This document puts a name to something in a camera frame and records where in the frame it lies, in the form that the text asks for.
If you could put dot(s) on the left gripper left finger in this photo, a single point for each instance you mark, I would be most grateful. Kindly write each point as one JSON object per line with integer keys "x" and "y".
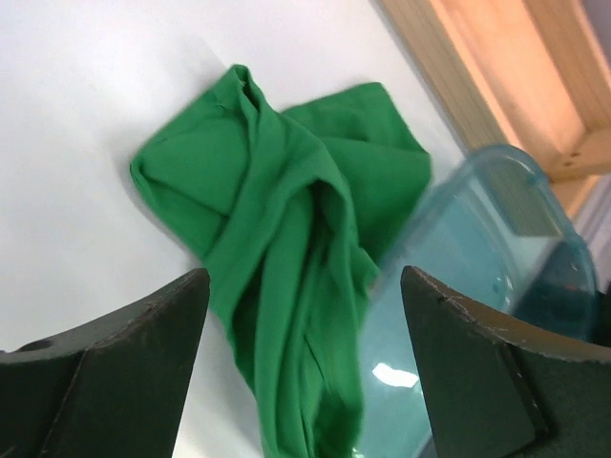
{"x": 113, "y": 387}

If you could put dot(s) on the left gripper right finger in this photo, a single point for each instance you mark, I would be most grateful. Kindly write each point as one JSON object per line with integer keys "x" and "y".
{"x": 495, "y": 386}

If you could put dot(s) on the teal transparent plastic bin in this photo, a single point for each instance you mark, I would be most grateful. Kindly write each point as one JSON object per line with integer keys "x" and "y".
{"x": 492, "y": 231}

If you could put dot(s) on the green tank top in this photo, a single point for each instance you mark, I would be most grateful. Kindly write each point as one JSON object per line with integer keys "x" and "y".
{"x": 291, "y": 213}

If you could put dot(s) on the wooden clothes rack frame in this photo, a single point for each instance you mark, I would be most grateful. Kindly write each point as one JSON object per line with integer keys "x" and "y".
{"x": 529, "y": 73}

